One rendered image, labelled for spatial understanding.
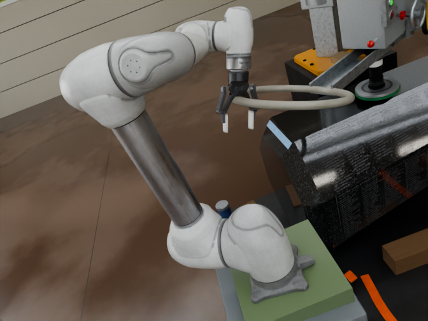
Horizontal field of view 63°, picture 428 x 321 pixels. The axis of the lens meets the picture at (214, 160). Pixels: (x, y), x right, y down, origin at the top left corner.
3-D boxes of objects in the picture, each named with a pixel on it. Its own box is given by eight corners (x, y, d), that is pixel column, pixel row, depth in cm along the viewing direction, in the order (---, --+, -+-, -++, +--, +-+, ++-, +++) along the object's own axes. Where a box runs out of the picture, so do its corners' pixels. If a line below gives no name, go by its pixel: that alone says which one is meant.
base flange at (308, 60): (292, 61, 286) (291, 55, 284) (348, 39, 287) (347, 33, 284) (320, 78, 245) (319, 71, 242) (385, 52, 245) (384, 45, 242)
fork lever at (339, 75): (378, 35, 192) (378, 26, 189) (416, 34, 178) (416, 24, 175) (303, 92, 161) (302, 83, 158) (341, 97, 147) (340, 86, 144)
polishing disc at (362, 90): (381, 74, 194) (381, 72, 194) (409, 85, 176) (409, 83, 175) (347, 90, 193) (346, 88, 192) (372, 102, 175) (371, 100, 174)
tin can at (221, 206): (235, 214, 268) (230, 202, 261) (226, 223, 264) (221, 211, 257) (227, 210, 275) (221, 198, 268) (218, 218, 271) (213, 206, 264)
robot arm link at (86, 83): (234, 279, 110) (176, 278, 120) (244, 239, 122) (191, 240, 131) (97, 53, 70) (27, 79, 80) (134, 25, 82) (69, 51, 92)
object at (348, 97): (281, 88, 173) (281, 82, 172) (378, 99, 137) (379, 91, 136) (202, 100, 143) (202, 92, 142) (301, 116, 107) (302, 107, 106)
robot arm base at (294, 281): (322, 286, 104) (318, 274, 101) (251, 304, 108) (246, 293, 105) (307, 242, 120) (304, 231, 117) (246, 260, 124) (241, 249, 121)
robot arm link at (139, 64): (186, 18, 79) (139, 36, 85) (142, 23, 64) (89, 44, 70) (203, 75, 83) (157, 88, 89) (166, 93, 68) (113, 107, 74)
